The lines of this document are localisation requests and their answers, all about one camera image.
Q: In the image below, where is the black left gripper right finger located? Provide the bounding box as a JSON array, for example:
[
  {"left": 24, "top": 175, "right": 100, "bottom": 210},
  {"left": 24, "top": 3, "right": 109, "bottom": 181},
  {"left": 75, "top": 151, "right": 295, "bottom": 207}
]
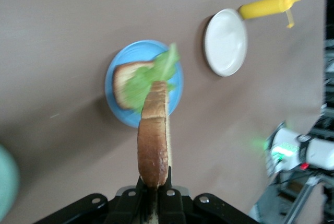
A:
[{"left": 158, "top": 166, "right": 186, "bottom": 224}]

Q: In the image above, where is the light green round plate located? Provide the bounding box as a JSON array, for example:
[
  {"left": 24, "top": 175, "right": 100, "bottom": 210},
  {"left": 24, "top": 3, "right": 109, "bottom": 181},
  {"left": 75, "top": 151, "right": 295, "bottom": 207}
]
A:
[{"left": 0, "top": 143, "right": 21, "bottom": 219}]

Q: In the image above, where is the yellow mustard squeeze bottle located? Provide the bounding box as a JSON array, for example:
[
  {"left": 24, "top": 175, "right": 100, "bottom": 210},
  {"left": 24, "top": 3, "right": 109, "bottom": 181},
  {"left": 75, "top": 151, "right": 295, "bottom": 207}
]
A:
[{"left": 238, "top": 0, "right": 305, "bottom": 29}]

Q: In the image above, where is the beige round plate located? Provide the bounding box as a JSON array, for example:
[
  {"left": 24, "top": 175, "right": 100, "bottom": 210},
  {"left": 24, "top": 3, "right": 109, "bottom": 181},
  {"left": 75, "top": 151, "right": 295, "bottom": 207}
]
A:
[{"left": 203, "top": 8, "right": 248, "bottom": 77}]

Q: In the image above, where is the green lettuce leaf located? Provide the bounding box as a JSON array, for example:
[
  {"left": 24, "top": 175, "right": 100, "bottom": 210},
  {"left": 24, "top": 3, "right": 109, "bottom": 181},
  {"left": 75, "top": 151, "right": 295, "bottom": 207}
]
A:
[{"left": 122, "top": 42, "right": 181, "bottom": 116}]

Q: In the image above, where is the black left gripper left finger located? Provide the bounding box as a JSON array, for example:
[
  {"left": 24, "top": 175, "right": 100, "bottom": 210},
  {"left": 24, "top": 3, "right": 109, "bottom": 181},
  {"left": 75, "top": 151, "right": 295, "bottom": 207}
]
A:
[{"left": 105, "top": 175, "right": 149, "bottom": 224}]

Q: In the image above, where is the blue round plate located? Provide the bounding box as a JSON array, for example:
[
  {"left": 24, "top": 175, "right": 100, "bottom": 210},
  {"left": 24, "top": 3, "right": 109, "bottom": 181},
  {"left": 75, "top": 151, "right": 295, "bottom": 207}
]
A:
[{"left": 105, "top": 39, "right": 185, "bottom": 128}]

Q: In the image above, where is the brown bread slice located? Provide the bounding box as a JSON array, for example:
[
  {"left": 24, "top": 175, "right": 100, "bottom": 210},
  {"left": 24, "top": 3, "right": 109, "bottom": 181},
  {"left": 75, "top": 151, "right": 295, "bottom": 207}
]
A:
[
  {"left": 137, "top": 80, "right": 173, "bottom": 224},
  {"left": 112, "top": 61, "right": 157, "bottom": 110}
]

